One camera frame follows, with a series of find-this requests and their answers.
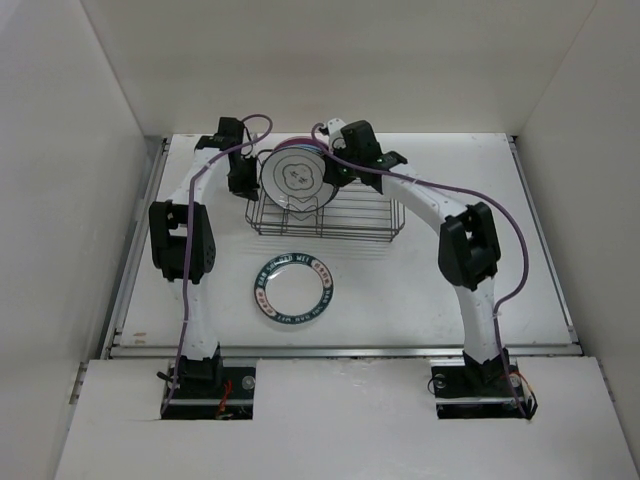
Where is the white plate flower outline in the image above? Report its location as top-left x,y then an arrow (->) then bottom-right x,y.
260,147 -> 337,213

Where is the grey wire dish rack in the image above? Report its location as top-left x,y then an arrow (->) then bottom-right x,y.
245,152 -> 405,242

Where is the green rimmed white plate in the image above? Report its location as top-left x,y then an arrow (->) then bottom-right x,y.
253,252 -> 335,328

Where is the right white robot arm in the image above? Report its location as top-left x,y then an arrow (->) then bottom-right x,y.
312,119 -> 508,394

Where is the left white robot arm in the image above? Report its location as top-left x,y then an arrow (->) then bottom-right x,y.
148,117 -> 259,397

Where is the blue plate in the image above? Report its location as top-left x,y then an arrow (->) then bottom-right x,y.
272,139 -> 323,155

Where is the pink plate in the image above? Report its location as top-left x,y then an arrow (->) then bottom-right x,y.
273,137 -> 320,151

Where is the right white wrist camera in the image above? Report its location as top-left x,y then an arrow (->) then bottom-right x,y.
320,118 -> 346,151

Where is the right aluminium side rail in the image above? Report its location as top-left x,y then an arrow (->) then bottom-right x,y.
507,135 -> 580,345

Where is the aluminium side rail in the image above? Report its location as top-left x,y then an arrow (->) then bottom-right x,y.
507,135 -> 580,345
93,136 -> 171,359

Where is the left aluminium side rail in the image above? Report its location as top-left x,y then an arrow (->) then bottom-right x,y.
93,136 -> 171,359

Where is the front aluminium rail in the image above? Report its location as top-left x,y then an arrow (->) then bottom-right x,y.
105,343 -> 584,359

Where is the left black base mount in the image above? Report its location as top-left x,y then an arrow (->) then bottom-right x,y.
157,356 -> 257,421

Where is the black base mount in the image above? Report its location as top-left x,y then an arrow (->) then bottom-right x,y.
157,356 -> 257,421
427,359 -> 539,420

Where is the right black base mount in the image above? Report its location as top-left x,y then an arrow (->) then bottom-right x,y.
427,359 -> 539,420

